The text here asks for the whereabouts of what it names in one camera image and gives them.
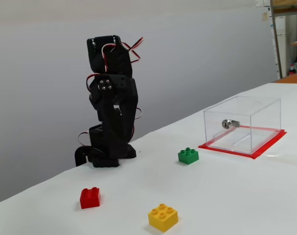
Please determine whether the shoulder servo cable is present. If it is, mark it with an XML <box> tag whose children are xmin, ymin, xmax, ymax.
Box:
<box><xmin>130</xmin><ymin>107</ymin><xmax>143</xmax><ymax>138</ymax></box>

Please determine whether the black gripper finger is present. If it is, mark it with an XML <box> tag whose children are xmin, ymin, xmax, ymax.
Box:
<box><xmin>120</xmin><ymin>103</ymin><xmax>137</xmax><ymax>144</ymax></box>
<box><xmin>98</xmin><ymin>104</ymin><xmax>127</xmax><ymax>159</ymax></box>

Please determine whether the yellow lego brick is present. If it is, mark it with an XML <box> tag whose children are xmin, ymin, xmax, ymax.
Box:
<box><xmin>147</xmin><ymin>203</ymin><xmax>179</xmax><ymax>233</ymax></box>

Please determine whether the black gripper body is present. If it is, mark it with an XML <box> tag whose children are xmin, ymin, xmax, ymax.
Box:
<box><xmin>90</xmin><ymin>74</ymin><xmax>139</xmax><ymax>109</ymax></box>

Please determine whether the transparent plastic box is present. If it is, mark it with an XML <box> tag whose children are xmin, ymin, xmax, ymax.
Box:
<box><xmin>203</xmin><ymin>95</ymin><xmax>282</xmax><ymax>155</ymax></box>

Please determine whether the base servo cable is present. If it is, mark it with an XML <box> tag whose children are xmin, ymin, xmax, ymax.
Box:
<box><xmin>77</xmin><ymin>131</ymin><xmax>91</xmax><ymax>148</ymax></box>

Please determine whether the red lego brick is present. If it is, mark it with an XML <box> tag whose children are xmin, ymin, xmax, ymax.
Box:
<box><xmin>79</xmin><ymin>187</ymin><xmax>101</xmax><ymax>210</ymax></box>

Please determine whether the red tape frame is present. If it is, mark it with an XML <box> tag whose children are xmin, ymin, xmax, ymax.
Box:
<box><xmin>198</xmin><ymin>125</ymin><xmax>287</xmax><ymax>160</ymax></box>

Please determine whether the wooden shelf board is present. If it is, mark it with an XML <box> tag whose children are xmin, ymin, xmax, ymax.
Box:
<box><xmin>272</xmin><ymin>0</ymin><xmax>297</xmax><ymax>14</ymax></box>

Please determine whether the orange brown table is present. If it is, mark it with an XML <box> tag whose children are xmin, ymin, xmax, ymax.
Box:
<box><xmin>273</xmin><ymin>73</ymin><xmax>297</xmax><ymax>84</ymax></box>

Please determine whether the green lego brick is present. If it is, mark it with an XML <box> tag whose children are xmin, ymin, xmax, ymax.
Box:
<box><xmin>177</xmin><ymin>147</ymin><xmax>200</xmax><ymax>165</ymax></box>

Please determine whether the forearm servo cable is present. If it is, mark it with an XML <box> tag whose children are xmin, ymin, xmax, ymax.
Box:
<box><xmin>101</xmin><ymin>36</ymin><xmax>144</xmax><ymax>74</ymax></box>

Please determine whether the metal shelf post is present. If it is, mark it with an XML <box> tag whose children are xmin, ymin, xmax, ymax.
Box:
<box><xmin>270</xmin><ymin>0</ymin><xmax>283</xmax><ymax>79</ymax></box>

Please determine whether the black table clamp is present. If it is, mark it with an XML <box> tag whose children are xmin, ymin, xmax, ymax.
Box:
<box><xmin>74</xmin><ymin>146</ymin><xmax>91</xmax><ymax>167</ymax></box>

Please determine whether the gripper servo cable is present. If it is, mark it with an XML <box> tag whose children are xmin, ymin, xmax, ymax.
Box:
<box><xmin>86</xmin><ymin>72</ymin><xmax>101</xmax><ymax>95</ymax></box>

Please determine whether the silver cam lock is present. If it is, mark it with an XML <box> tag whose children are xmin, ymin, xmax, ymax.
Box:
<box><xmin>221</xmin><ymin>119</ymin><xmax>240</xmax><ymax>130</ymax></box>

